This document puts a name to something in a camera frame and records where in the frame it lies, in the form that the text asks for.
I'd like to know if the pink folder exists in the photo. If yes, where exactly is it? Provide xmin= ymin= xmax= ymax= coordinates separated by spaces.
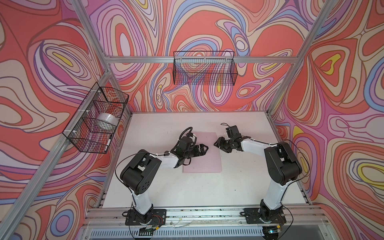
xmin=183 ymin=132 xmax=222 ymax=174

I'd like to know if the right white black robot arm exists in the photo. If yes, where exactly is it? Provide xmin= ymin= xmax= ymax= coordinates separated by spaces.
xmin=214 ymin=137 xmax=302 ymax=223

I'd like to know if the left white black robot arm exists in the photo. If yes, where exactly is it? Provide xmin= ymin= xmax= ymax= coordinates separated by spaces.
xmin=119 ymin=135 xmax=209 ymax=226

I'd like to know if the white tape roll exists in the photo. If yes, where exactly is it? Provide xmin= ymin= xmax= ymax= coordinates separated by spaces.
xmin=96 ymin=113 xmax=119 ymax=132

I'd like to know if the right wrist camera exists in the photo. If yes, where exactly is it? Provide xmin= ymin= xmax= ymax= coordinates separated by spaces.
xmin=226 ymin=126 xmax=242 ymax=140

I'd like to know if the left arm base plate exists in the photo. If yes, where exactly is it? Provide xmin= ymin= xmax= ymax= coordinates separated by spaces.
xmin=122 ymin=209 xmax=167 ymax=226

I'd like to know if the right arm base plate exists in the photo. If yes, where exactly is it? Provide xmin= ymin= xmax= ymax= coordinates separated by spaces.
xmin=240 ymin=208 xmax=287 ymax=225

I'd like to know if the black wire basket back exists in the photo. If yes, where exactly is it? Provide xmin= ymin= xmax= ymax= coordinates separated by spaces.
xmin=173 ymin=50 xmax=238 ymax=86

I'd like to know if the black wire basket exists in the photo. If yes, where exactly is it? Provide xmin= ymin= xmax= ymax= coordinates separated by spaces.
xmin=63 ymin=83 xmax=129 ymax=154
xmin=173 ymin=50 xmax=238 ymax=86

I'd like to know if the black wire basket left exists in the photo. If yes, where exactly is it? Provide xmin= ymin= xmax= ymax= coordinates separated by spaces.
xmin=63 ymin=83 xmax=129 ymax=154

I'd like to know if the aluminium mounting rail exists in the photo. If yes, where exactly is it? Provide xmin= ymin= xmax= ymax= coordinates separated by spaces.
xmin=83 ymin=205 xmax=330 ymax=228

